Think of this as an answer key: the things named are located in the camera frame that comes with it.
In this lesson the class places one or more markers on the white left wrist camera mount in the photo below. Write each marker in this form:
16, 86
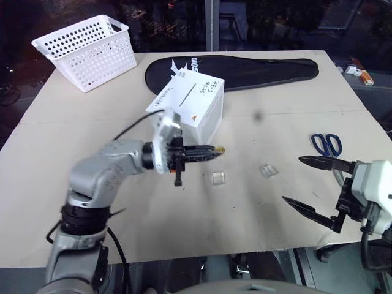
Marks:
163, 137

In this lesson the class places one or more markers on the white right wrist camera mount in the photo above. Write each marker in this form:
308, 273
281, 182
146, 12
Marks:
373, 186

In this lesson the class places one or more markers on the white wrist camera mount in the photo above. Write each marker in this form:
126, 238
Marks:
163, 137
373, 186

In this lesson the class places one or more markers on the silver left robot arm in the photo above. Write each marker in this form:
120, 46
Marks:
101, 165

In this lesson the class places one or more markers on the white perforated plastic basket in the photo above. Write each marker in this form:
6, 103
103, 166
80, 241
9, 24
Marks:
92, 58

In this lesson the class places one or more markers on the small orange box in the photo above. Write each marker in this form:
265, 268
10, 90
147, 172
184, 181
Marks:
367, 78

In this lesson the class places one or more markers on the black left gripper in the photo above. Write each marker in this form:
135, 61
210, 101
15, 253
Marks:
178, 156

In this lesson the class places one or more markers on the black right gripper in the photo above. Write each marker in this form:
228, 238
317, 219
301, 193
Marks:
349, 202

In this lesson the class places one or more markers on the grey window frame post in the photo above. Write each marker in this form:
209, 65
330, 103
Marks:
212, 24

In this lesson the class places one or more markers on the white cardboard box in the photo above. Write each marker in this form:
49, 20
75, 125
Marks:
190, 101

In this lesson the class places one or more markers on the small white box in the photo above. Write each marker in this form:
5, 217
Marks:
355, 71

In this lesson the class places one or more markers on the black racket bag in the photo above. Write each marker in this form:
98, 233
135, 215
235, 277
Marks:
260, 73

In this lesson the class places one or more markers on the clear plastic cube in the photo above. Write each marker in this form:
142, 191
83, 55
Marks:
219, 178
268, 171

